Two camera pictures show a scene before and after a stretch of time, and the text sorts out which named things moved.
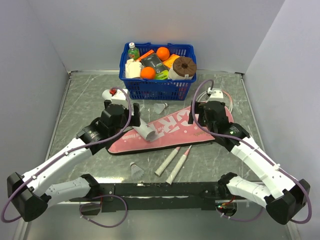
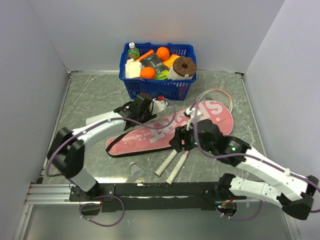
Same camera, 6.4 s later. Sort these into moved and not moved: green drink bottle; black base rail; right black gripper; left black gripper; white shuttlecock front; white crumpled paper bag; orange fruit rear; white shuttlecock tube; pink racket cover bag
Moved: right black gripper; white shuttlecock tube; left black gripper
Not moved: white shuttlecock front; black base rail; orange fruit rear; green drink bottle; white crumpled paper bag; pink racket cover bag
